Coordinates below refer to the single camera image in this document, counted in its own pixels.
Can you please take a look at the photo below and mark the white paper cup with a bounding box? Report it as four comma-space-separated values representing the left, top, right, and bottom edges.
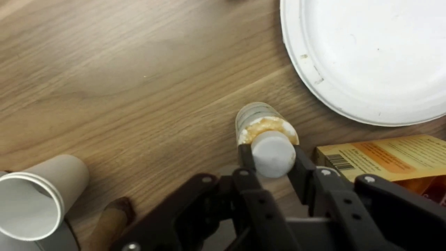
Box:
0, 154, 91, 243

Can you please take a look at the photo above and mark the white round plate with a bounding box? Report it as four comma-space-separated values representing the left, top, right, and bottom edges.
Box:
279, 0, 446, 128

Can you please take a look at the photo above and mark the brown plush moose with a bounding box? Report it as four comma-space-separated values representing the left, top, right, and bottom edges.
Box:
88, 197, 137, 251

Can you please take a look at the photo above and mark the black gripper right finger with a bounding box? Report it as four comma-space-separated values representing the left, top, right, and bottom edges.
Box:
289, 147, 446, 251

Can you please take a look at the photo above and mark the open yellow cardboard box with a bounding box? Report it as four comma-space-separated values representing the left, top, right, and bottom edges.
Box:
311, 134, 446, 207

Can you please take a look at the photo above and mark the small white yellow-label bottle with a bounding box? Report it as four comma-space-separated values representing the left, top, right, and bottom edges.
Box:
235, 101, 302, 180

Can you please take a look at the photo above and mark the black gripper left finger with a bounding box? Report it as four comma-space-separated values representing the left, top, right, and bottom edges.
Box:
109, 142, 304, 251

